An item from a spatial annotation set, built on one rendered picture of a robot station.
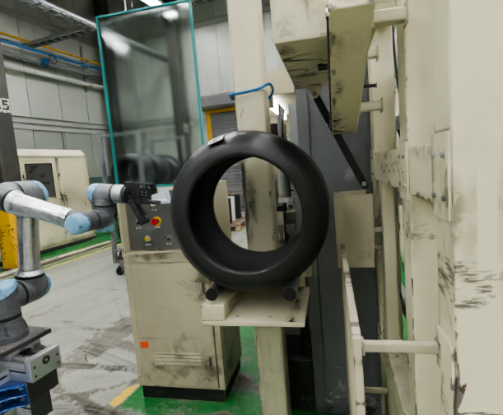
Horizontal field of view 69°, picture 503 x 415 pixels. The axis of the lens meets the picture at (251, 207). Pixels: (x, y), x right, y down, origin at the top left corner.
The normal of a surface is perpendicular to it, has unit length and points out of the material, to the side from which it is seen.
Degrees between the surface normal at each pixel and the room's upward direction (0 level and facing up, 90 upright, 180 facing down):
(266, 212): 90
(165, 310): 90
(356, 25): 162
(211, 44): 90
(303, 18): 90
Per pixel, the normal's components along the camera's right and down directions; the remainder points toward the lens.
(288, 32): -0.21, 0.13
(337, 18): 0.01, 0.98
